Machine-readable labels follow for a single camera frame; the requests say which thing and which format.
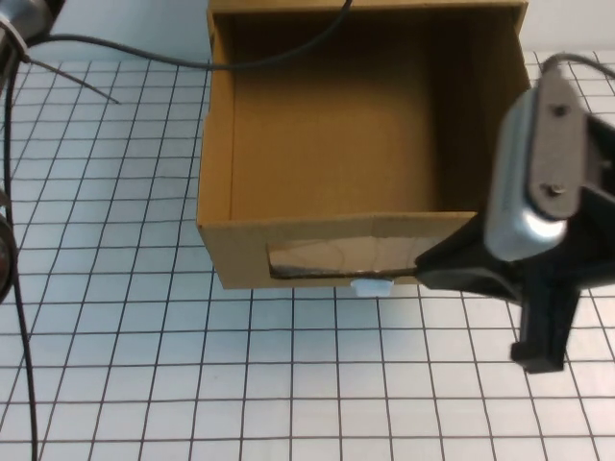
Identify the cardboard drawer with dark window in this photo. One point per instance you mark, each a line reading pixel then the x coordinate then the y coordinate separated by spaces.
pixel 336 144

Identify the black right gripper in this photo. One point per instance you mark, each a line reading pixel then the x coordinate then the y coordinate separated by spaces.
pixel 598 216

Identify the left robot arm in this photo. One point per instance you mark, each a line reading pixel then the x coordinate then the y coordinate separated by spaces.
pixel 29 16

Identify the brown cardboard box shell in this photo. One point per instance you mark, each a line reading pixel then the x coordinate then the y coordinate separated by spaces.
pixel 432 5

